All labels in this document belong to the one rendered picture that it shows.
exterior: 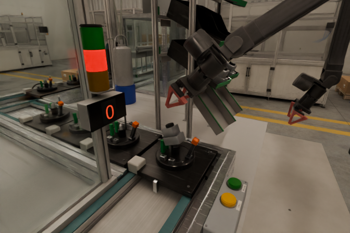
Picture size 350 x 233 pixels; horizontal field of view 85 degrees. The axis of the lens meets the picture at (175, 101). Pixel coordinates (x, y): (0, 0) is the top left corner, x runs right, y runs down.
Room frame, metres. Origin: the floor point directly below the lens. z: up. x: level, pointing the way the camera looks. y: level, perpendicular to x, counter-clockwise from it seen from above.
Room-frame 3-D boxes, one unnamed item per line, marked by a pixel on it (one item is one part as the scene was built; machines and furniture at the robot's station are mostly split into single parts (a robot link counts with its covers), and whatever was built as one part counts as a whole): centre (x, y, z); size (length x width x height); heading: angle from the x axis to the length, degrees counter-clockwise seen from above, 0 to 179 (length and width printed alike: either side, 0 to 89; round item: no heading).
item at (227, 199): (0.41, -0.15, 0.96); 0.04 x 0.04 x 0.02
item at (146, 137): (0.71, 0.22, 1.01); 0.24 x 0.24 x 0.13; 61
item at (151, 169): (0.58, 0.00, 0.96); 0.24 x 0.24 x 0.02; 61
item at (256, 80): (4.79, -1.90, 1.13); 3.06 x 1.36 x 2.25; 63
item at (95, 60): (0.48, 0.19, 1.33); 0.05 x 0.05 x 0.05
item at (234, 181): (0.47, -0.18, 0.96); 0.04 x 0.04 x 0.02
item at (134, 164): (0.55, 0.13, 0.97); 0.05 x 0.05 x 0.04; 61
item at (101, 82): (0.48, 0.19, 1.28); 0.05 x 0.05 x 0.05
